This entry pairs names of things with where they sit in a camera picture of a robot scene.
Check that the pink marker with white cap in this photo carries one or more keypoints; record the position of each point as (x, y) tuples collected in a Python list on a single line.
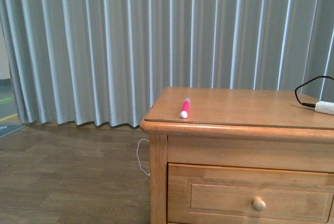
[(185, 109)]

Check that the wooden top drawer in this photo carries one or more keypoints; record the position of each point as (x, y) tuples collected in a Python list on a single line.
[(209, 194)]

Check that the round light wooden knob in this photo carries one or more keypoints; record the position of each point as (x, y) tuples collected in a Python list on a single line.
[(258, 204)]

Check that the wooden nightstand cabinet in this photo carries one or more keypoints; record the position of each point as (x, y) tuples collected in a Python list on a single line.
[(255, 129)]

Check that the grey pleated curtain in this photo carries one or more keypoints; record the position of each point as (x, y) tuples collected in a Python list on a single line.
[(109, 60)]

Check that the white device on cabinet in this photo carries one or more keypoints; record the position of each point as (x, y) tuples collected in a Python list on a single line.
[(324, 107)]

